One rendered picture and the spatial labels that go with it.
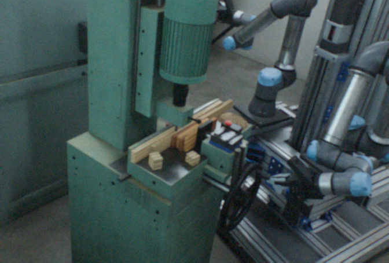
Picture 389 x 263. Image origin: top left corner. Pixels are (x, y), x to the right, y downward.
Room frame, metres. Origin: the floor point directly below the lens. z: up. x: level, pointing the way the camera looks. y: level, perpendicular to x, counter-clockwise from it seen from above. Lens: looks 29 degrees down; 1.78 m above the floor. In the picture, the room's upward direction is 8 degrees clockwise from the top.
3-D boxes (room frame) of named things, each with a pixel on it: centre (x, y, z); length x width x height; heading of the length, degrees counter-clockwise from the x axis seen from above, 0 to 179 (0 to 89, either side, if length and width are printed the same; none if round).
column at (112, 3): (1.48, 0.31, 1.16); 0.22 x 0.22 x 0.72; 58
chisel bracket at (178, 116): (1.34, 0.08, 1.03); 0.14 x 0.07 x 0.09; 58
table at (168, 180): (1.34, -0.06, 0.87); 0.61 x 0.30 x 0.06; 148
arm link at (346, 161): (1.13, -0.58, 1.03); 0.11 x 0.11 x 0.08; 58
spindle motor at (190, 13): (1.33, 0.07, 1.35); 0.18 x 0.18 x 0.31
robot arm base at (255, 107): (1.87, -0.36, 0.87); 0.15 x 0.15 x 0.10
